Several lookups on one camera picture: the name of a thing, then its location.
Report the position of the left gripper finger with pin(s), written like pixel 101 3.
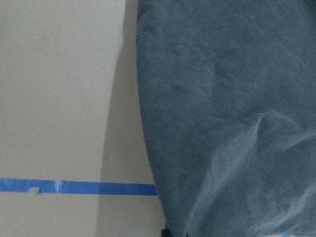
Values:
pixel 165 233

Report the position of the black graphic t-shirt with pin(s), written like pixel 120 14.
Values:
pixel 227 92

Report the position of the brown paper table cover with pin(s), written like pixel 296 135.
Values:
pixel 69 111

